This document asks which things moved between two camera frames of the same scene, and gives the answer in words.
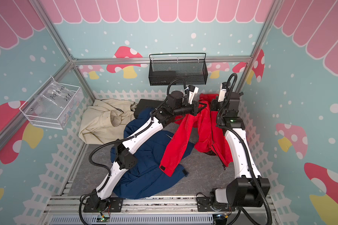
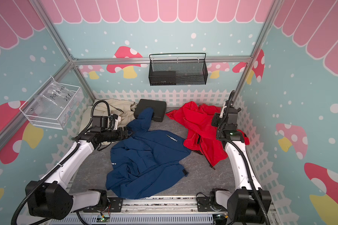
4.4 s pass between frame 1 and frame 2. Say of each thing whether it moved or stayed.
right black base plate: stayed
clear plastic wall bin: stayed
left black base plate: stayed
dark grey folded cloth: stayed
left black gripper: moved
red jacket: moved
